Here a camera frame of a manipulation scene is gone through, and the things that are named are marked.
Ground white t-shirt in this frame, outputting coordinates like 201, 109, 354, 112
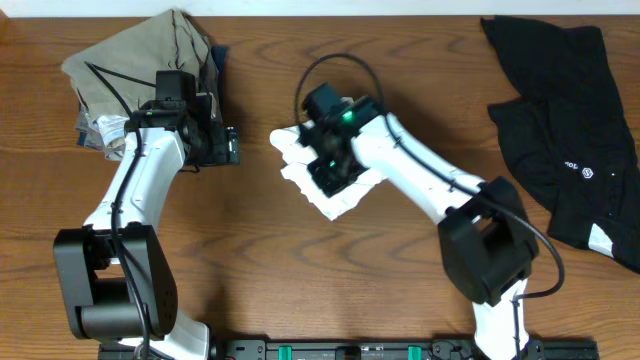
269, 126, 386, 221

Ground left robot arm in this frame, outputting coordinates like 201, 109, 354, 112
53, 70, 239, 359

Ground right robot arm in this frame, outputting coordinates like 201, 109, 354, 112
300, 83, 539, 359

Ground light blue folded garment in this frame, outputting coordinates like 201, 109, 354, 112
94, 115, 127, 147

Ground khaki folded trousers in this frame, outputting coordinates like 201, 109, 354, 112
62, 9, 218, 120

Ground grey folded trousers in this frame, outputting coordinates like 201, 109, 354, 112
74, 94, 126, 161

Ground black t-shirt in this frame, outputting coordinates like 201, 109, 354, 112
481, 16, 639, 272

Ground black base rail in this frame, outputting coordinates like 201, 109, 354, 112
97, 337, 601, 360

